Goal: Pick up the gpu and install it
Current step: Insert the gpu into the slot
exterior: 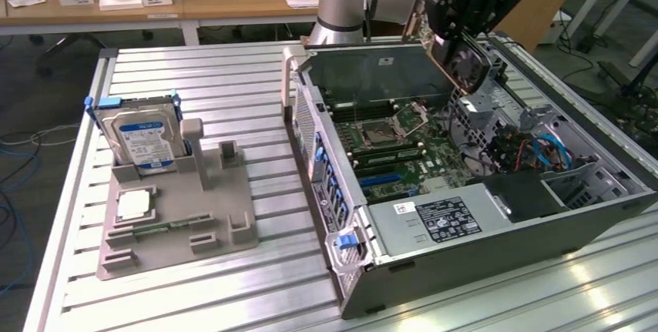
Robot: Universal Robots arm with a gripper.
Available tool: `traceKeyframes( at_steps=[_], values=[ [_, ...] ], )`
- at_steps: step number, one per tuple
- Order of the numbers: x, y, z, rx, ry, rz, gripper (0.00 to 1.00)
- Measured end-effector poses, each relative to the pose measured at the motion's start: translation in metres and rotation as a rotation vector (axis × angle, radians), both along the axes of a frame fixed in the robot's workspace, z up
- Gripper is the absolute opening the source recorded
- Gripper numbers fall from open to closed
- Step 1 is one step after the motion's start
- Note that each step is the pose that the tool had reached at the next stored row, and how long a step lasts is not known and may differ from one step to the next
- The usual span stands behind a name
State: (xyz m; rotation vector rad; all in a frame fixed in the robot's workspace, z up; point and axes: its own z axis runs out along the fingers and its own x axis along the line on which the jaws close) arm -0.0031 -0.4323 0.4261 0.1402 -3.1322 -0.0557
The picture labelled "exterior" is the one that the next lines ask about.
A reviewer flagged graphics card with black fan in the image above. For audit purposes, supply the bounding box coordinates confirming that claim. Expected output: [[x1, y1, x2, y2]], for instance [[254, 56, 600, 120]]
[[405, 0, 489, 96]]

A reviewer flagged wooden cabinet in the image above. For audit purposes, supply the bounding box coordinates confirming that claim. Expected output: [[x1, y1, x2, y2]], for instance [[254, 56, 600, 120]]
[[428, 0, 589, 52]]

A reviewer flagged white plastic device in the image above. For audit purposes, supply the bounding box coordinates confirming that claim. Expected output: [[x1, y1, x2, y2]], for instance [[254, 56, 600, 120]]
[[551, 10, 572, 45]]

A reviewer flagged metal socket cover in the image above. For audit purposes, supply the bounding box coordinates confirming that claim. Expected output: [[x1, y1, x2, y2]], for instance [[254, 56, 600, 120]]
[[391, 101, 432, 129]]

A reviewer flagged perforated metal disk bay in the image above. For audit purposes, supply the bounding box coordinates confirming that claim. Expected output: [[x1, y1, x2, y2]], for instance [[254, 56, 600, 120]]
[[445, 77, 523, 144]]

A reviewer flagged black RAM slot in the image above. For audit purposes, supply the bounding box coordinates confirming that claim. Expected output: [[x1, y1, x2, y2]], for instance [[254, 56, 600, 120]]
[[351, 145, 416, 156], [333, 110, 392, 122], [333, 102, 391, 113]]

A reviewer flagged black floor stand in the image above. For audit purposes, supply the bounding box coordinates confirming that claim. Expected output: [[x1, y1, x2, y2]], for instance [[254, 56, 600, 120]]
[[597, 60, 658, 98]]

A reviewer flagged green motherboard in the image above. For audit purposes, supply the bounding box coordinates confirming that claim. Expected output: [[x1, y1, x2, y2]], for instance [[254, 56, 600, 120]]
[[328, 99, 479, 200]]

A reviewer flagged green RAM stick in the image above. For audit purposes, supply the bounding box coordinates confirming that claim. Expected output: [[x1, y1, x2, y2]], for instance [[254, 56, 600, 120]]
[[132, 220, 194, 235], [351, 149, 420, 166]]

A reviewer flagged long black expansion slot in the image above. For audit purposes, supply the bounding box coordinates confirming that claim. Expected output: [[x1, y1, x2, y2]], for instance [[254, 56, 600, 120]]
[[356, 165, 397, 179]]

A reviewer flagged blue expansion slot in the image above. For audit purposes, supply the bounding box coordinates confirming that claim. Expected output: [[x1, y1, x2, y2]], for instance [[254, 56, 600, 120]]
[[359, 173, 403, 189]]

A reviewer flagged open metal disk bay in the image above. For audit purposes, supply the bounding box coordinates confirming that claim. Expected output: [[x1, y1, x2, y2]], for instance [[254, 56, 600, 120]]
[[541, 156, 636, 210]]

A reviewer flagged grey power supply unit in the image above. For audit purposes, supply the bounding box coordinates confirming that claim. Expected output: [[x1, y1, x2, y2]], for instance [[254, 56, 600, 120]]
[[367, 183, 512, 258]]

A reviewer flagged hard disk in blue caddy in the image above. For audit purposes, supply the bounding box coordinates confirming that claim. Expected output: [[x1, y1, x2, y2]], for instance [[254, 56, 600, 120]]
[[84, 95, 185, 175]]

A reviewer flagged grey plastic parts rack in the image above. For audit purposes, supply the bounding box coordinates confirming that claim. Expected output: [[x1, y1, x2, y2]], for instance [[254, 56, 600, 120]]
[[96, 118, 260, 282]]

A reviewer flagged open black PC case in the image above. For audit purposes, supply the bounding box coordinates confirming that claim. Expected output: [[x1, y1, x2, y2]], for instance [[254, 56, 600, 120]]
[[280, 31, 658, 320]]

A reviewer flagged silver CPU chip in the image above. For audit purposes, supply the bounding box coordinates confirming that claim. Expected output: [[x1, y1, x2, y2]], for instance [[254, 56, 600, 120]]
[[116, 192, 154, 222]]

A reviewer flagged black office chair base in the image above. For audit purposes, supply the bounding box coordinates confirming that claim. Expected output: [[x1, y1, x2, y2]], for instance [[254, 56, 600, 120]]
[[29, 31, 106, 77]]

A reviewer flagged black camera cable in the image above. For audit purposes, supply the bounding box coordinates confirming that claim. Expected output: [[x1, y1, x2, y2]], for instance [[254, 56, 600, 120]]
[[357, 0, 373, 42]]

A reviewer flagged white table frame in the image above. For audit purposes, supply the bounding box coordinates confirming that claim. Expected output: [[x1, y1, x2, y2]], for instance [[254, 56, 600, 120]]
[[561, 0, 658, 67]]

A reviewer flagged thin black wire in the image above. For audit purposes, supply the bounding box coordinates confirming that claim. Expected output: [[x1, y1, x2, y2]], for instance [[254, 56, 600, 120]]
[[445, 108, 495, 179]]

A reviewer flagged blue wire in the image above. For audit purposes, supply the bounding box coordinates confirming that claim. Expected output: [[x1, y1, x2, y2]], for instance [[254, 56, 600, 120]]
[[533, 133, 575, 173]]

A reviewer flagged red wire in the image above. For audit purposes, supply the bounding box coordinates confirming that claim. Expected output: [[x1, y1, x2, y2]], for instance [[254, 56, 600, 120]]
[[515, 137, 531, 171]]

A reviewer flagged white floor cable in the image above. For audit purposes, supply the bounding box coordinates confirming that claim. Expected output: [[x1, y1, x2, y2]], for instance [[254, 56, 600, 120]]
[[0, 122, 78, 146]]

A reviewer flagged blue floor cable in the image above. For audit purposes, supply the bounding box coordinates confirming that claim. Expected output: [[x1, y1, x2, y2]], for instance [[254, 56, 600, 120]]
[[0, 143, 40, 294]]

